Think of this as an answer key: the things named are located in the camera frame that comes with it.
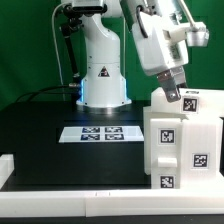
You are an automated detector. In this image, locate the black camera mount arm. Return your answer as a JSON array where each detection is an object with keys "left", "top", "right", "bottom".
[{"left": 60, "top": 4, "right": 82, "bottom": 81}]

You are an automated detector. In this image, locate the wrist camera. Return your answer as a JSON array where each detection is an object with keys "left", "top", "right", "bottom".
[{"left": 163, "top": 22, "right": 209, "bottom": 47}]

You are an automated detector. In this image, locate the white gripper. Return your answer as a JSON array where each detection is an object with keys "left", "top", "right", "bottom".
[{"left": 132, "top": 12, "right": 188, "bottom": 103}]

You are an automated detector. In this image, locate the white front fence rail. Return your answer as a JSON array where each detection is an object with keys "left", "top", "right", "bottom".
[{"left": 0, "top": 190, "right": 224, "bottom": 218}]

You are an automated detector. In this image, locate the white cable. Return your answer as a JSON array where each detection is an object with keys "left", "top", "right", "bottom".
[{"left": 51, "top": 1, "right": 73, "bottom": 86}]

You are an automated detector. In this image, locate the black cable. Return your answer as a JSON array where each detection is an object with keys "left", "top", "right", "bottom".
[{"left": 14, "top": 84, "right": 82, "bottom": 103}]

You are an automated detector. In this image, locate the white cabinet top block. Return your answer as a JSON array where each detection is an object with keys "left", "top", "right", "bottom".
[{"left": 151, "top": 88, "right": 224, "bottom": 117}]

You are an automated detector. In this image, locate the white left fence piece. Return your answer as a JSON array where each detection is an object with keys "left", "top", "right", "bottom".
[{"left": 0, "top": 154, "right": 14, "bottom": 190}]

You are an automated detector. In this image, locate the white cabinet body box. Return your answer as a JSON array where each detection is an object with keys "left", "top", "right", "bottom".
[{"left": 143, "top": 107, "right": 224, "bottom": 189}]

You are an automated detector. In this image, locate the white cabinet door panel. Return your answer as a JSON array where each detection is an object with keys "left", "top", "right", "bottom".
[{"left": 150, "top": 118, "right": 181, "bottom": 189}]

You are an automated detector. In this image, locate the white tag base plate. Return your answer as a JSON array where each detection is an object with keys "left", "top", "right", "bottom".
[{"left": 59, "top": 126, "right": 144, "bottom": 143}]

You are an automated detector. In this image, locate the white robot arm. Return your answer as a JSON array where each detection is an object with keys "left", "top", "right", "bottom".
[{"left": 61, "top": 0, "right": 188, "bottom": 113}]

